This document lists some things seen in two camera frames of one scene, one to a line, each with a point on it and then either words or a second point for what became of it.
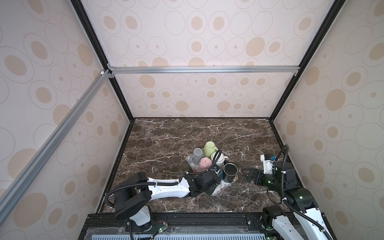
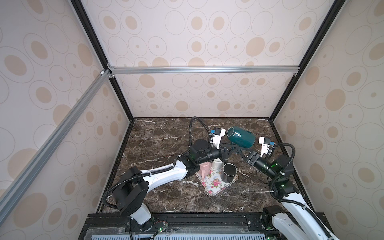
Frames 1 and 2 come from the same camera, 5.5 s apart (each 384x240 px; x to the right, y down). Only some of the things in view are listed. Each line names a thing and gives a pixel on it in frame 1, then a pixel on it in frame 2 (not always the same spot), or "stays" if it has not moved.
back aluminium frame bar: [265, 69] stays
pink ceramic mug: [205, 163] stays
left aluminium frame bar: [12, 187] stays
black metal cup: [229, 172] stays
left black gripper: [210, 192] -> [221, 152]
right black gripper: [259, 173] -> [252, 158]
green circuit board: [163, 228] stays
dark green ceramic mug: [218, 171] -> [241, 137]
